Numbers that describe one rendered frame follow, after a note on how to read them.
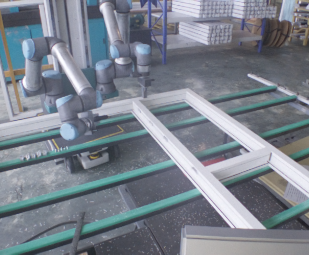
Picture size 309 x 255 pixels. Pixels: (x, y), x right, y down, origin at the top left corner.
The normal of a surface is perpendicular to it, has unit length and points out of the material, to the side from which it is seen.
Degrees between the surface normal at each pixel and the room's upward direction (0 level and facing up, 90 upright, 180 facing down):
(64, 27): 90
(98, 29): 90
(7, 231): 0
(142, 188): 0
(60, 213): 0
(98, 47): 90
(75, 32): 90
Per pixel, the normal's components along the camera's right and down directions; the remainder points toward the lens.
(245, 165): 0.42, 0.45
